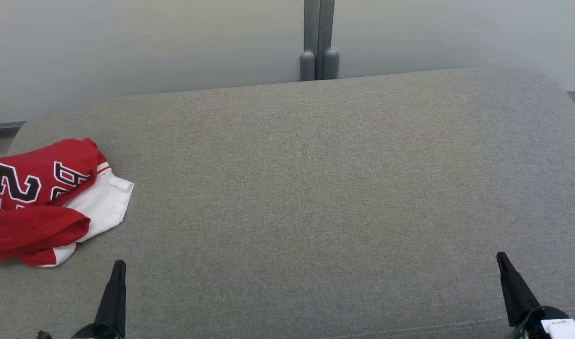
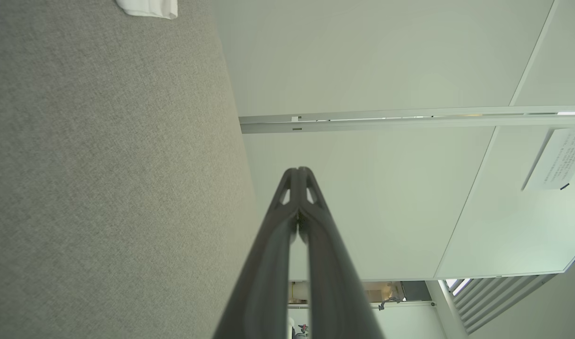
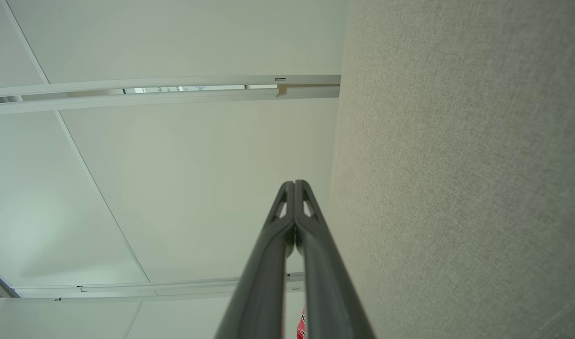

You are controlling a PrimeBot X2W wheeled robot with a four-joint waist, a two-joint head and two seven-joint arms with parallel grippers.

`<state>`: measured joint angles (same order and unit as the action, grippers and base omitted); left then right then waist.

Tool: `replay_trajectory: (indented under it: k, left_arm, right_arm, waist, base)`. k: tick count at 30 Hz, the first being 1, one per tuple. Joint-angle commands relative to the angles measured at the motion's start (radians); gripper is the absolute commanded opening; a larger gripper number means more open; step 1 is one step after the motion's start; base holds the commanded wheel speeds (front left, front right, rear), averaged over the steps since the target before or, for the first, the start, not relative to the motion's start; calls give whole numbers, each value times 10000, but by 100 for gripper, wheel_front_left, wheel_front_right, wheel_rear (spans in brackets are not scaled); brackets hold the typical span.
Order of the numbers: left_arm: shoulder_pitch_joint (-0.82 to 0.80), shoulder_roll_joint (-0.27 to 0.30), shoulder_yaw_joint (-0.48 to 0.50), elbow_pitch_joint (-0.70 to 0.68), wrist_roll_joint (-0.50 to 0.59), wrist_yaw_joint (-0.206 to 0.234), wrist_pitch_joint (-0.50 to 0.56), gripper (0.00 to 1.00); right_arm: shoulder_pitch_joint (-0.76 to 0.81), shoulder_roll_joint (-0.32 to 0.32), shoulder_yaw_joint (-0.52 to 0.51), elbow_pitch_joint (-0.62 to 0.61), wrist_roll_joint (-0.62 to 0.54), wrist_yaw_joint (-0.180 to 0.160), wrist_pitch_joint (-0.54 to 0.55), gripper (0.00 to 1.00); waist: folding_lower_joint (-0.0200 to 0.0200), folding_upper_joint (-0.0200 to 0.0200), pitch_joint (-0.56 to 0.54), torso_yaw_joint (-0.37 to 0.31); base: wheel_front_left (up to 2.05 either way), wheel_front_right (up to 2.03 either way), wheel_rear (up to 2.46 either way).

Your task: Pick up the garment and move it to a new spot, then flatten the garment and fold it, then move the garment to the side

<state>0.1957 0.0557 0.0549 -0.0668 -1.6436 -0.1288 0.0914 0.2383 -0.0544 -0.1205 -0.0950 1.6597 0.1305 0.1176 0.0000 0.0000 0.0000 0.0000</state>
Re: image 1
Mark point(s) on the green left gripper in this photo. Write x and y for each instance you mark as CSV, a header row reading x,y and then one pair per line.
x,y
101,332

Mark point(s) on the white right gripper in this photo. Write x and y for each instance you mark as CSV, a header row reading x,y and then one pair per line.
x,y
537,325

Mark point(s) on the red Bulls 23 jersey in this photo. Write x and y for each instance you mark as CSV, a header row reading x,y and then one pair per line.
x,y
42,174

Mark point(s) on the grey fabric sofa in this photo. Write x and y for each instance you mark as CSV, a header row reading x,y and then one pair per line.
x,y
315,197

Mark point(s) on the grey partition post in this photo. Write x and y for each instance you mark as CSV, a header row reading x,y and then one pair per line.
x,y
318,37

